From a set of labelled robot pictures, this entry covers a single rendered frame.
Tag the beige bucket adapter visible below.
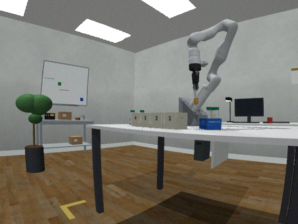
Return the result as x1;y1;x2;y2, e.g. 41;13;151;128
141;113;152;128
164;112;188;129
151;113;164;128
132;113;141;127

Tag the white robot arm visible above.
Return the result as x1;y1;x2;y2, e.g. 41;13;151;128
187;19;238;110

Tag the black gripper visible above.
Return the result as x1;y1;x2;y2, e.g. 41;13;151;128
189;63;201;90

